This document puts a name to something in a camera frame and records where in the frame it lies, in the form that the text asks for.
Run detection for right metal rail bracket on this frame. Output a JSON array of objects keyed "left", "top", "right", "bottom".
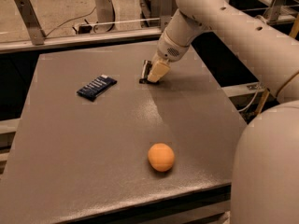
[{"left": 267, "top": 0, "right": 284, "bottom": 21}]

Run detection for black rxbar chocolate bar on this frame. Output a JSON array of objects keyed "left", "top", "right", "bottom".
[{"left": 139, "top": 60, "right": 152, "bottom": 84}]

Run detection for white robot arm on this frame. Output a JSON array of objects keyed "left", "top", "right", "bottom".
[{"left": 148, "top": 0, "right": 299, "bottom": 224}]

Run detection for orange ball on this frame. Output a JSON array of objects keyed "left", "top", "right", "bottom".
[{"left": 148, "top": 143, "right": 175, "bottom": 172}]

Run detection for middle metal rail bracket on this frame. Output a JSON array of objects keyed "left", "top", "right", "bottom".
[{"left": 160, "top": 0, "right": 172, "bottom": 31}]

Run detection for blue rxbar snack bar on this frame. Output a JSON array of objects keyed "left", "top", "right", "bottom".
[{"left": 77, "top": 75, "right": 117, "bottom": 102}]

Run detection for metal guard rail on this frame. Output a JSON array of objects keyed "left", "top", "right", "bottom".
[{"left": 0, "top": 27, "right": 162, "bottom": 54}]

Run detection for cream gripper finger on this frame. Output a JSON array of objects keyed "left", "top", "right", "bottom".
[{"left": 148, "top": 62, "right": 170, "bottom": 83}]

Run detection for white cable at right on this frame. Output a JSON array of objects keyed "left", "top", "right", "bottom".
[{"left": 237, "top": 89, "right": 261, "bottom": 114}]

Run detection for metal rail bracket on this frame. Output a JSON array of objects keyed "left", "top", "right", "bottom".
[
  {"left": 14, "top": 0, "right": 46, "bottom": 46},
  {"left": 267, "top": 0, "right": 284, "bottom": 21},
  {"left": 160, "top": 0, "right": 172, "bottom": 31}
]

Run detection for left metal rail bracket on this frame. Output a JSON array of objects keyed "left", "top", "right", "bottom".
[{"left": 14, "top": 0, "right": 46, "bottom": 46}]

